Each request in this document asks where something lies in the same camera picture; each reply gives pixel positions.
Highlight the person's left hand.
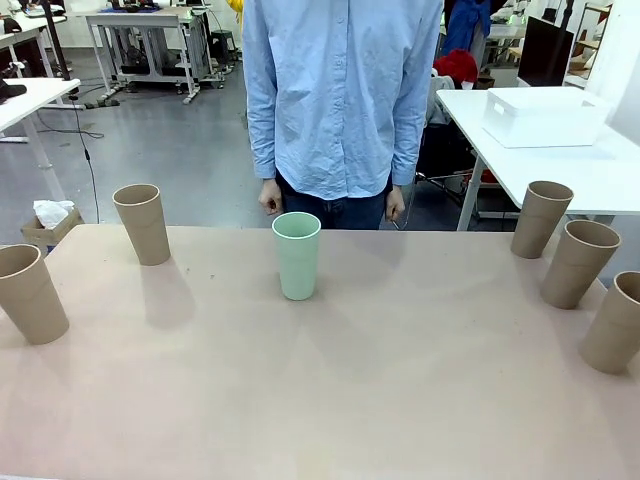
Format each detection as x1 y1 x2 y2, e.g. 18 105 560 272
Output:
383 184 406 221

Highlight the person's right hand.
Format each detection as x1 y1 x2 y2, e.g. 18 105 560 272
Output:
258 178 285 217

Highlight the mint green cup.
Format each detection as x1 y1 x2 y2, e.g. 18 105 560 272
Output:
271 211 322 302

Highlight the brown paper cup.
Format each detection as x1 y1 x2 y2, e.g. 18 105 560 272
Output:
112 183 172 267
510 180 575 260
578 271 640 376
0 244 70 346
540 219 623 310

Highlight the white plastic basket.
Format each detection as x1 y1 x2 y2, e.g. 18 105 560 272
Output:
481 87 612 149

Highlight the person's right forearm blue sleeve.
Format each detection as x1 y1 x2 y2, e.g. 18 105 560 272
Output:
247 84 281 182

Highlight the person's left forearm blue sleeve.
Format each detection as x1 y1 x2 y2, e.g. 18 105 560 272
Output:
389 84 433 187

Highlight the black chair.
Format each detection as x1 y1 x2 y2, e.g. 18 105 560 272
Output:
417 119 481 206

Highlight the person in light blue shirt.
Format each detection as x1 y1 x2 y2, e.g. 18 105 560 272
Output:
241 0 445 231

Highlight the red cloth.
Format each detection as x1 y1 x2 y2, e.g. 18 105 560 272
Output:
432 48 480 84

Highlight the white table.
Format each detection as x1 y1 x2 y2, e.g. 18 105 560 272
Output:
0 78 82 174
435 88 640 232

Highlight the yellow garment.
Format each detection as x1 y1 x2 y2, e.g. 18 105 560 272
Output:
226 0 245 40

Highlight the blue jacket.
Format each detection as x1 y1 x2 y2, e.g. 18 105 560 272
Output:
446 0 494 59

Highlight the black flat monitor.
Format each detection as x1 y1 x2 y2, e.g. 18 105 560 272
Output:
517 15 575 89

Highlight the white crumpled tissue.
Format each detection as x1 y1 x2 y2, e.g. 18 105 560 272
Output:
33 199 75 229

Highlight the grey metal workbench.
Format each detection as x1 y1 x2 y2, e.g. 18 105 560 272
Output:
85 10 209 105

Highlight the small cardboard box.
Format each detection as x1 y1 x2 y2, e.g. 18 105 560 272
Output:
20 207 85 246

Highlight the wooden shelf unit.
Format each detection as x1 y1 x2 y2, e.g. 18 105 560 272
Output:
573 2 615 84

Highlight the black stand pole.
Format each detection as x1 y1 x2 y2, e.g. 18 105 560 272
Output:
42 0 72 82

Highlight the black cap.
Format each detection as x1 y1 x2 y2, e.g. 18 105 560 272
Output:
0 79 27 105

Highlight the black floor cable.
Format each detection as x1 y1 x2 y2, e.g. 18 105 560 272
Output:
72 97 104 225

